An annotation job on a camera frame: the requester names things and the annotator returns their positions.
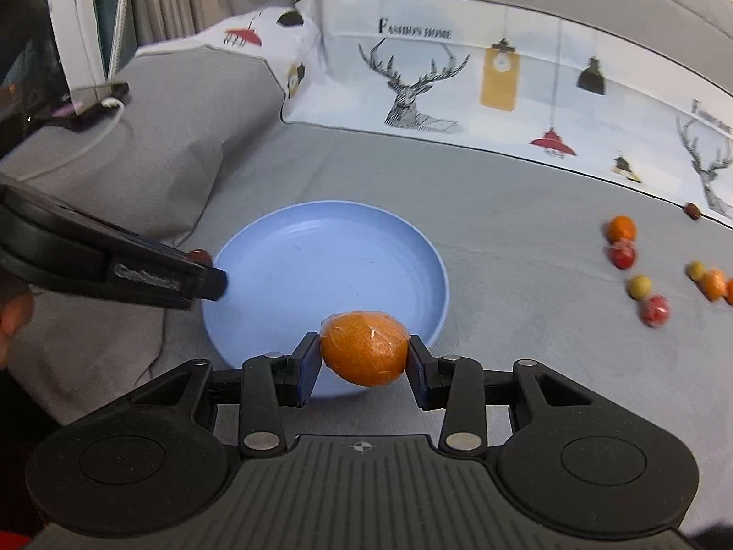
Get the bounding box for small yellow-green fruit lower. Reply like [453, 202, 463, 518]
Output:
[625, 275, 653, 302]

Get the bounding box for dark red date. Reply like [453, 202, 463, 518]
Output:
[684, 203, 702, 221]
[187, 248, 213, 267]

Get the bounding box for blue round plate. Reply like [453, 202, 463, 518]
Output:
[201, 200, 450, 368]

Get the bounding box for small yellow-green fruit right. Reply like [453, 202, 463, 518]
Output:
[686, 261, 706, 283]

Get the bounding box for white charging cable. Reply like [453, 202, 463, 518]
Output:
[15, 97, 127, 184]

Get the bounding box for black smartphone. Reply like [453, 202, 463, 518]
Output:
[49, 82, 129, 129]

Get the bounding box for orange cluster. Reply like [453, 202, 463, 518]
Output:
[698, 268, 728, 302]

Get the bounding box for small yellow-green fruit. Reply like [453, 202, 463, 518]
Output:
[686, 261, 706, 283]
[625, 275, 653, 302]

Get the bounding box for person's hand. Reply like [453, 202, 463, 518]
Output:
[0, 289, 35, 369]

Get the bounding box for grey printed sofa cover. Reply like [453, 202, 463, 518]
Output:
[1, 0, 732, 533]

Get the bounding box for red fruit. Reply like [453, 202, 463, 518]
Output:
[640, 294, 671, 328]
[607, 238, 637, 271]

